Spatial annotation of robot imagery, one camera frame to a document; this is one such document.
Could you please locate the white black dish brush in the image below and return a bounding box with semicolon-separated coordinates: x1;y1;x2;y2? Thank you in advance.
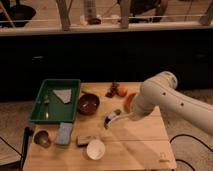
104;113;131;127

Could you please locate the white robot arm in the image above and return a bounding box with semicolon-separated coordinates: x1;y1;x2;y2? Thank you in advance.
130;71;213;136

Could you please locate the orange bowl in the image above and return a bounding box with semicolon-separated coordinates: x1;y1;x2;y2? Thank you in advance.
124;93;136;113

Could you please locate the dark grape bunch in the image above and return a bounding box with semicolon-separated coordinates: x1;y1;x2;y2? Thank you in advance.
105;82;119;98

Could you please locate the orange fruit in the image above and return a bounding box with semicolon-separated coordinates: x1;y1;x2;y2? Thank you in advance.
117;86;128;97

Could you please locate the green chili pepper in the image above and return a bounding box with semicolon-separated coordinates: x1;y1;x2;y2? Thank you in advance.
104;109;121;129

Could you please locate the grey folded cloth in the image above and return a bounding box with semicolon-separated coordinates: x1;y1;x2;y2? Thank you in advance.
53;89;72;104

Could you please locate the green plastic tray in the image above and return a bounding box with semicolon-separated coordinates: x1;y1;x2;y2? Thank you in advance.
29;79;81;124

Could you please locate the metal spoon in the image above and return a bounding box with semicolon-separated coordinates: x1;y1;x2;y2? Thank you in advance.
44;95;49;119

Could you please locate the white cup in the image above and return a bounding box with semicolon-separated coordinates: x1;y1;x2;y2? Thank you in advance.
86;139;106;160

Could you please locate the blue sponge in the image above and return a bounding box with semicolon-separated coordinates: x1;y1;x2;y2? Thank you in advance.
55;123;73;145

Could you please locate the dark metal cup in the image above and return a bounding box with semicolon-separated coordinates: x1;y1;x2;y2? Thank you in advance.
34;130;51;148

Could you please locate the black round pan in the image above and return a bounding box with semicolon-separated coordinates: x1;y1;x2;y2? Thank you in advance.
0;5;36;27

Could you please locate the black cable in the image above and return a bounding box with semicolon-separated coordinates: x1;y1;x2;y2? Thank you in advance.
169;133;213;171

